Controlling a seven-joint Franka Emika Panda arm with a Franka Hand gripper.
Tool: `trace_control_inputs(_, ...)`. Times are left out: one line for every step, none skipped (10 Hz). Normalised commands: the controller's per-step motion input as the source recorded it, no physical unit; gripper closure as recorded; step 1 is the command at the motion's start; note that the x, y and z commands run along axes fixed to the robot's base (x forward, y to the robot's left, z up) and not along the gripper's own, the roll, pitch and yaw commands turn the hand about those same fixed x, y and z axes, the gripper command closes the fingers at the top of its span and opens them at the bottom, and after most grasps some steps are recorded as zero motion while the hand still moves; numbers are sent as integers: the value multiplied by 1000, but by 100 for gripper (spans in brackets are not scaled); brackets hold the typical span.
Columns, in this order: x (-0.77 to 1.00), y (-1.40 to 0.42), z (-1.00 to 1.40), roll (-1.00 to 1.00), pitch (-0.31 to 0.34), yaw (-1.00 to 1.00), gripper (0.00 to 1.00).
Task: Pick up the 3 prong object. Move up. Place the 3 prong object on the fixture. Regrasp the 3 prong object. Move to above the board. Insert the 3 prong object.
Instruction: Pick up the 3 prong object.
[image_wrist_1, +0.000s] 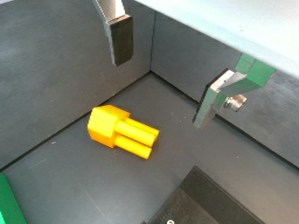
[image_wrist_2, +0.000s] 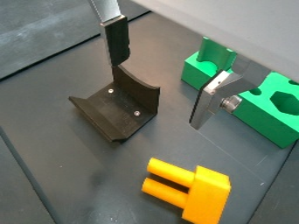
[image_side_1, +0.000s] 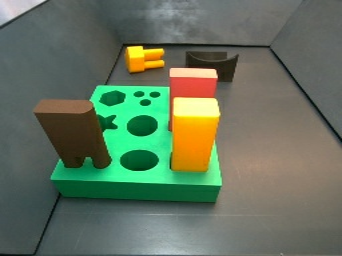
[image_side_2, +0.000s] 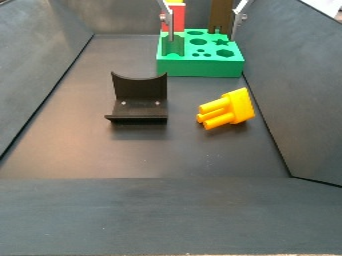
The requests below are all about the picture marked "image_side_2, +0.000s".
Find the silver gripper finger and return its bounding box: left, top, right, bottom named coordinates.
left=156, top=0, right=173, bottom=41
left=231, top=0, right=248, bottom=40

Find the yellow three prong object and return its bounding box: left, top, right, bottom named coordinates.
left=196, top=87, right=255, bottom=130

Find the black curved fixture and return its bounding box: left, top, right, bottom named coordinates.
left=104, top=72, right=168, bottom=122

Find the red rectangular block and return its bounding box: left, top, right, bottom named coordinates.
left=167, top=2, right=185, bottom=32

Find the yellow rectangular block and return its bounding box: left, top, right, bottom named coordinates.
left=165, top=0, right=184, bottom=3

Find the brown arch block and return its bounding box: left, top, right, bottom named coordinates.
left=208, top=0, right=233, bottom=35

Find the green shape sorter block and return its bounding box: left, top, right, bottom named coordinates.
left=156, top=29, right=244, bottom=78

